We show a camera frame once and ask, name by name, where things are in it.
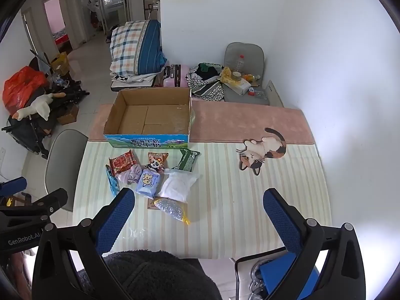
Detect panda print snack packet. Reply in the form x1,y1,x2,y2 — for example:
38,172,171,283
148,151,169,173

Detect green packet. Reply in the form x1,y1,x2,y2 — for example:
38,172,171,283
171,148,201,172

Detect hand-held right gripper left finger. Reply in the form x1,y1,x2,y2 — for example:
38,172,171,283
32,187,136,300

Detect cat-shaped mat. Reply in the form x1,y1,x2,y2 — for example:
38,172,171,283
236,127,287,176

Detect grey plastic chair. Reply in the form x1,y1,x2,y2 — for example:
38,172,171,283
44,129,89,212

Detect silver and yellow packet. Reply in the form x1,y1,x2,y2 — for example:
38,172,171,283
154,197,191,226

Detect blue tissue pack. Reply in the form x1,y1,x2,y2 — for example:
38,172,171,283
135,169,162,199

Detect black and white patterned bag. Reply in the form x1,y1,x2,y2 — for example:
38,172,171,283
186,63,226,102

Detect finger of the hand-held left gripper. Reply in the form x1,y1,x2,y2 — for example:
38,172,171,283
0,176,27,198
29,188,68,216

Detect pink suitcase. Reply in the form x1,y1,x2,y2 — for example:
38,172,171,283
162,64,190,88

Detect black folded stroller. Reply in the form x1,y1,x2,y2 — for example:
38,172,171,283
1,78,90,160

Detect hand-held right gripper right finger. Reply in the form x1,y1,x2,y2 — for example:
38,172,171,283
262,188,366,300

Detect white folded bedding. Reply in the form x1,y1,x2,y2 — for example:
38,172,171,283
110,72,163,84

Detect red snack packet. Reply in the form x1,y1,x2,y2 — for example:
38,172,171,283
109,150,137,176

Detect white goose plush toy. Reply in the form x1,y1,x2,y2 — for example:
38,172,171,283
16,93,66,122

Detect pink table mat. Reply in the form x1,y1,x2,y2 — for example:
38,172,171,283
89,100,316,146

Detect printed cardboard box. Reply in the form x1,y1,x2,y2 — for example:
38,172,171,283
104,87,192,150

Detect white tissue pack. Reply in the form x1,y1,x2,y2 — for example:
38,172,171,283
229,77,252,95

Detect dark bag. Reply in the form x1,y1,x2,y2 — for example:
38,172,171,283
105,24,121,43

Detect small brown cardboard box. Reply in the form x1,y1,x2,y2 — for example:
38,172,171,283
57,103,79,126

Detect white plastic bag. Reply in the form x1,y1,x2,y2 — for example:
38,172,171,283
158,169,200,203

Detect blue box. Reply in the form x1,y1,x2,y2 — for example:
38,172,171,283
261,251,319,300

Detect dark clothes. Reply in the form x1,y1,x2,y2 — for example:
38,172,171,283
194,63,222,80

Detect plaid folded quilt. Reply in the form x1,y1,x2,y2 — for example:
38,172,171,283
109,19,163,76

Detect long blue packet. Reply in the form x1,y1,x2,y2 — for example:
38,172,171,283
105,164,121,197

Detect dark fleece clothing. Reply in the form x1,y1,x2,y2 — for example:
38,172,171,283
76,250,222,300

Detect grey cushioned chair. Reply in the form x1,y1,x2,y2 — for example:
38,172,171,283
223,42,271,105

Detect white board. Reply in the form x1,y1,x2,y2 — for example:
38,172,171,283
265,80,284,107

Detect clear plastic bottle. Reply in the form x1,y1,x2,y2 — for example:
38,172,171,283
235,54,246,77

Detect striped table mat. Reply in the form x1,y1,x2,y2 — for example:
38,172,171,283
72,140,332,260

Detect yellow plastic bag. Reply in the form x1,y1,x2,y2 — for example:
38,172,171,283
220,66,238,85

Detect red plastic bag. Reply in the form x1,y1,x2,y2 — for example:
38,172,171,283
3,66,49,115

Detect yellow box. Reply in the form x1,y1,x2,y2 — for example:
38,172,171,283
50,51,69,74

